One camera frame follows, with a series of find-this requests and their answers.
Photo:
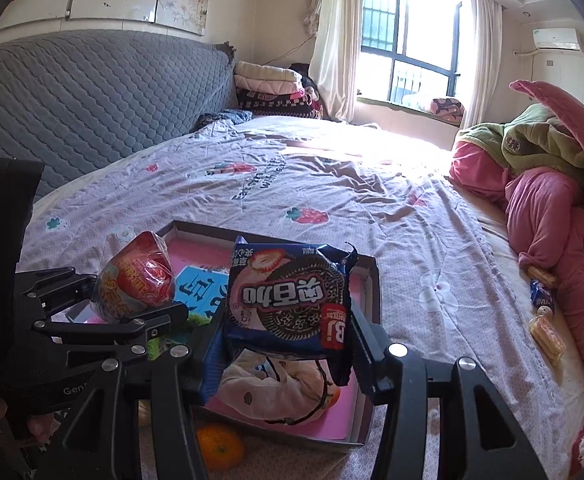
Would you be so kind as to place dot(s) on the brown cardboard box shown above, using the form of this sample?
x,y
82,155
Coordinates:
x,y
366,285

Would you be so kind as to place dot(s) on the red snack packet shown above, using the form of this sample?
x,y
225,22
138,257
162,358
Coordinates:
x,y
132,275

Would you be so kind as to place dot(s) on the pink folded quilt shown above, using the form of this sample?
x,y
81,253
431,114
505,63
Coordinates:
x,y
267,86

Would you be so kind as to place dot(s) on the cream curtain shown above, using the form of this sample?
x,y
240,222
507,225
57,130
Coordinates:
x,y
337,40
484,60

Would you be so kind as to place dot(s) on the large yellow snack packet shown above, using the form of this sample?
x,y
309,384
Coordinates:
x,y
546,337

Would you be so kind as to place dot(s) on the dark patterned folded blanket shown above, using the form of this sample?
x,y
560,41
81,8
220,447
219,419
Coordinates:
x,y
272,102

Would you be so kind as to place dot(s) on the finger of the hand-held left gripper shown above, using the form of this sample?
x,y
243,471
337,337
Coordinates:
x,y
57,285
137,327

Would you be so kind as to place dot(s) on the patterned cushion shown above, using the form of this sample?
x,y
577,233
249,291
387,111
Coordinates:
x,y
446,109

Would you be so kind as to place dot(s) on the cream folded quilt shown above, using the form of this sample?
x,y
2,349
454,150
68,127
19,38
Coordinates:
x,y
267,71

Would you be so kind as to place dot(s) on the pink book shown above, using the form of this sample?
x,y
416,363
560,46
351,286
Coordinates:
x,y
322,427

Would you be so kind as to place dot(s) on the white pouch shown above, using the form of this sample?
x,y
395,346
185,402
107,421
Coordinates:
x,y
267,390

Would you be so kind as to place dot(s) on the small blue snack packet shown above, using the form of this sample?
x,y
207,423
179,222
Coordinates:
x,y
541,295

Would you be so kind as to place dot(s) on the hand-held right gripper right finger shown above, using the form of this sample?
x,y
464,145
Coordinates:
x,y
361,355

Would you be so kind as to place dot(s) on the blue cookie packet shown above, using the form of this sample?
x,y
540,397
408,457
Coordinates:
x,y
282,300

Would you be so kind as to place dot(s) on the small yellow snack packet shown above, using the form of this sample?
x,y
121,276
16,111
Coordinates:
x,y
541,275

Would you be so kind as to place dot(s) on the green blanket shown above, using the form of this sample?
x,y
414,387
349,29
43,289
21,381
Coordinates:
x,y
531,145

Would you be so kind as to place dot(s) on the blue patterned cloth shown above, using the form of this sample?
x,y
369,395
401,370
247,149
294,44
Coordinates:
x,y
222,119

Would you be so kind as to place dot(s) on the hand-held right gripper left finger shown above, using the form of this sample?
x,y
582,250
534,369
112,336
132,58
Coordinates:
x,y
212,360

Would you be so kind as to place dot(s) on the black framed window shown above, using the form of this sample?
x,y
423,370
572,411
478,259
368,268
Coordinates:
x,y
401,55

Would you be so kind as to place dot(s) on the grey quilted headboard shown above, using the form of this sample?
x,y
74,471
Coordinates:
x,y
97,90

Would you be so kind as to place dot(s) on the white air conditioner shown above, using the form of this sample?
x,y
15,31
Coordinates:
x,y
556,39

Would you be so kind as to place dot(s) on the orange mandarin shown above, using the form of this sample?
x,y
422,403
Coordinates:
x,y
333,396
219,447

